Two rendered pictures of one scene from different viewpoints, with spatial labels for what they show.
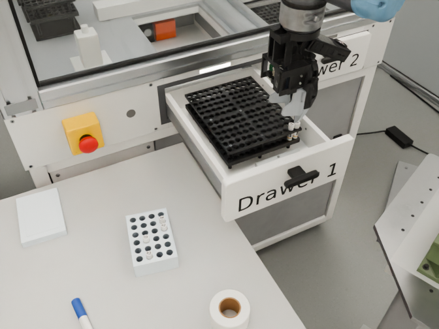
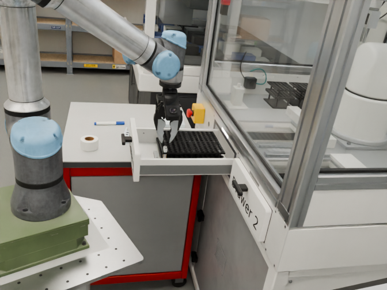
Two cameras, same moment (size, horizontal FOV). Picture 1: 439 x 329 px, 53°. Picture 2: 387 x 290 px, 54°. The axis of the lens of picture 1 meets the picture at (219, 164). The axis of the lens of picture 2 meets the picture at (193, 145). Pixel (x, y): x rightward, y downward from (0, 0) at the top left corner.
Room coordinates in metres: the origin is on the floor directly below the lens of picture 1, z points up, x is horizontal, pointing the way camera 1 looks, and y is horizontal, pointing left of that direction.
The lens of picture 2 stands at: (1.06, -1.26, 1.50)
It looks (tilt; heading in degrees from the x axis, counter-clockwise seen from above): 26 degrees down; 102
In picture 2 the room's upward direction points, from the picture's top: 7 degrees clockwise
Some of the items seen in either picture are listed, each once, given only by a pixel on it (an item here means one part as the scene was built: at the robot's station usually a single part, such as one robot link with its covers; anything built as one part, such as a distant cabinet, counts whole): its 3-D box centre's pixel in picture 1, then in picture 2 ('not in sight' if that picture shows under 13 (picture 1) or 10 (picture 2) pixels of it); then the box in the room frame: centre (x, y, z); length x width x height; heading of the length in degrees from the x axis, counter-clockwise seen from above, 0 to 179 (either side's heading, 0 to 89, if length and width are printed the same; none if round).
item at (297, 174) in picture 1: (298, 175); (126, 139); (0.58, -0.15, 0.91); 0.07 x 0.04 x 0.01; 117
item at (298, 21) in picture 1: (302, 14); (170, 75); (0.72, -0.14, 1.16); 0.08 x 0.08 x 0.05
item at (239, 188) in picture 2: (330, 56); (241, 187); (1.01, -0.28, 0.91); 0.07 x 0.04 x 0.01; 117
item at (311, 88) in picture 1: (306, 87); (160, 117); (0.70, -0.16, 1.02); 0.05 x 0.02 x 0.09; 27
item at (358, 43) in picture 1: (322, 62); (247, 196); (1.03, -0.27, 0.87); 0.29 x 0.02 x 0.11; 117
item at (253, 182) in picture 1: (288, 177); (133, 147); (0.61, -0.14, 0.87); 0.29 x 0.02 x 0.11; 117
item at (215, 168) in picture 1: (238, 121); (190, 149); (0.79, -0.04, 0.86); 0.40 x 0.26 x 0.06; 27
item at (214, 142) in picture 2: (240, 121); (188, 148); (0.78, -0.05, 0.87); 0.22 x 0.18 x 0.06; 27
